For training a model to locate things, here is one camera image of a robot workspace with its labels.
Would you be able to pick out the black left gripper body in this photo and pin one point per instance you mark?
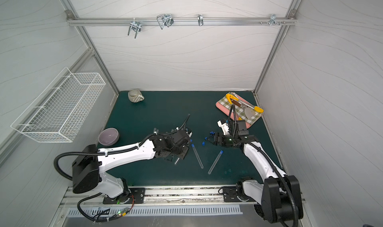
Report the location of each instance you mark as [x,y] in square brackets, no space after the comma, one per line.
[182,147]

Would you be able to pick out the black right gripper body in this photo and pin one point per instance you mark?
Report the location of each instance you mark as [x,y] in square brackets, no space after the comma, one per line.
[219,138]

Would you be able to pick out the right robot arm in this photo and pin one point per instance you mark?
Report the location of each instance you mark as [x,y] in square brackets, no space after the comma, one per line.
[278,198]

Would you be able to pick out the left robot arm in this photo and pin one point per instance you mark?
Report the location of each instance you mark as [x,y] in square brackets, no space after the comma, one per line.
[88,169]

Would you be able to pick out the pink plastic tray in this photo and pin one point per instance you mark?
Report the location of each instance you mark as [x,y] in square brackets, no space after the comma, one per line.
[230,110]

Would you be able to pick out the green white checkered cloth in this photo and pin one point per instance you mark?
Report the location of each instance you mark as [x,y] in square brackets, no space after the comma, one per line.
[252,113]

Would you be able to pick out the purple bowl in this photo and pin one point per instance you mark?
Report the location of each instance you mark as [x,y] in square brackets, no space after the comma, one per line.
[108,137]

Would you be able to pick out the striped ceramic cup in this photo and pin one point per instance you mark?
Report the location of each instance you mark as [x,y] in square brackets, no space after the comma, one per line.
[135,96]

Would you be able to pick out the metal hook clamp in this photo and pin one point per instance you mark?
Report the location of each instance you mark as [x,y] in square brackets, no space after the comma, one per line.
[165,20]
[200,20]
[134,27]
[273,21]

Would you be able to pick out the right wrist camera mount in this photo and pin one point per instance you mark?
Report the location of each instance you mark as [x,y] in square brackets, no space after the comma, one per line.
[225,126]

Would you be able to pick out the brown handled metal spatula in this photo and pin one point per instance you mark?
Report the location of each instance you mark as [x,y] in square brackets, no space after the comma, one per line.
[248,109]

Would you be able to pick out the yellow handled metal tongs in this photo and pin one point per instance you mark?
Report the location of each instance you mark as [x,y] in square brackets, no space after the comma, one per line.
[229,97]

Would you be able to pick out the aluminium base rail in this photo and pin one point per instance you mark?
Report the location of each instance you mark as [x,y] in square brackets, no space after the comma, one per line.
[158,196]

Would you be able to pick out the white wire basket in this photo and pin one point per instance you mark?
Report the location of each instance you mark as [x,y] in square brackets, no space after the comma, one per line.
[58,113]

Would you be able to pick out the white slotted cable duct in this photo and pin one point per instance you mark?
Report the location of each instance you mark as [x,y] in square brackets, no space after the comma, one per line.
[148,211]

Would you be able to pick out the aluminium top rail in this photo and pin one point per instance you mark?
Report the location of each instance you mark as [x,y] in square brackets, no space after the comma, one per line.
[178,22]

